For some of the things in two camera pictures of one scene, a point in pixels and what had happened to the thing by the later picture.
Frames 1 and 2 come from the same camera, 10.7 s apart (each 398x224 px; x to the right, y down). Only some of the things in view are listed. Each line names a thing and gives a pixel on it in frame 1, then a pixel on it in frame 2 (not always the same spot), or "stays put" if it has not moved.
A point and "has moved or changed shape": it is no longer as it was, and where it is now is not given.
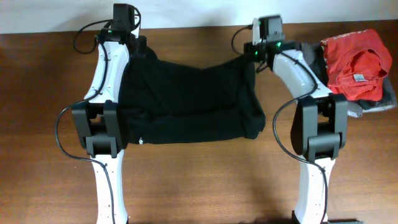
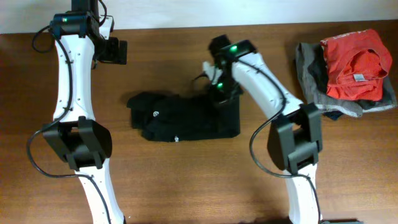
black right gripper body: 253,51 → 225,89
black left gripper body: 140,50 → 107,51
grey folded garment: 314,53 stays put
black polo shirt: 164,102 has moved or changed shape
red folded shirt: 357,63 stays put
